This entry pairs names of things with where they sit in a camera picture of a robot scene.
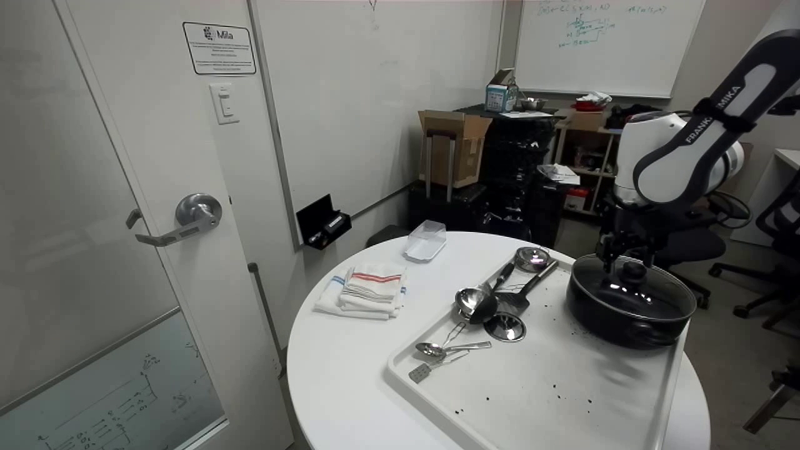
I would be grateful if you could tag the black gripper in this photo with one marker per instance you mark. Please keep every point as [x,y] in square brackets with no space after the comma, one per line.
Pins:
[632,230]

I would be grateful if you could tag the glass pot lid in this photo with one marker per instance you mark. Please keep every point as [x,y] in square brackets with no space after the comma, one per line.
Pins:
[632,288]

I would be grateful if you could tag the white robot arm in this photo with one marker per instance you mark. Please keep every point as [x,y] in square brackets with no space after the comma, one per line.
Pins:
[765,72]

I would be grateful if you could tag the black cooking pot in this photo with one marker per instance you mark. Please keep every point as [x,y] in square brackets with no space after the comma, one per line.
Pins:
[621,327]

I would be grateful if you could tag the grey office chair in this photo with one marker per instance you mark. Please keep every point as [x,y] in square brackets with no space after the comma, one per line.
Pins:
[691,237]

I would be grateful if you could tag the wooden shelf unit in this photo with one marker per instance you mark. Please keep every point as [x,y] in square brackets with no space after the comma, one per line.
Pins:
[589,145]

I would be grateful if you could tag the black storage cabinet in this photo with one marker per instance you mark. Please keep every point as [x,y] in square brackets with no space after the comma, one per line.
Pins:
[517,200]

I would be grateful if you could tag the black chair at right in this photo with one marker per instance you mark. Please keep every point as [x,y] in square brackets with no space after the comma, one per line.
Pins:
[781,223]

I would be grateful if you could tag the metal measuring cup set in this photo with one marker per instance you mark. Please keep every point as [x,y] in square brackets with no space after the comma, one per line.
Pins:
[491,308]

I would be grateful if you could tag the cardboard box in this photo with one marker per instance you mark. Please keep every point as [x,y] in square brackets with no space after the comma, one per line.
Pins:
[451,148]

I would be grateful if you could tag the clear plastic container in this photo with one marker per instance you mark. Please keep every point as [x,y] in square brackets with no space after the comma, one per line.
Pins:
[426,240]

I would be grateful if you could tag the metal spoon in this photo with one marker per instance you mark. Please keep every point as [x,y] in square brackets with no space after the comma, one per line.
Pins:
[437,353]

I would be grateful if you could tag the white round table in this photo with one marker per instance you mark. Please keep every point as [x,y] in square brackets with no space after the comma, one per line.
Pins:
[335,362]

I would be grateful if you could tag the folded white cloth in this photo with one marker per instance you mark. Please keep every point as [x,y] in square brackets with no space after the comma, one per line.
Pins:
[364,293]

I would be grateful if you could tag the black marker holder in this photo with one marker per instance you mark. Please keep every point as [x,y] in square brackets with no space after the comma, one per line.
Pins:
[321,223]

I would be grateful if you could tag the door notice sign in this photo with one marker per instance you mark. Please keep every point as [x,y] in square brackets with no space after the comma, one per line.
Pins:
[217,47]

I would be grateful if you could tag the wall whiteboard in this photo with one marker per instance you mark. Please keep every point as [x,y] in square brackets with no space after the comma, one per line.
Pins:
[626,47]

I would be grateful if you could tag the white light switch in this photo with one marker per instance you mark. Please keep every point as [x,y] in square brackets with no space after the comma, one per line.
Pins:
[224,103]

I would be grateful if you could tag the silver door handle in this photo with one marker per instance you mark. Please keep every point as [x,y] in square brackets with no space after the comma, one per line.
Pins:
[192,213]

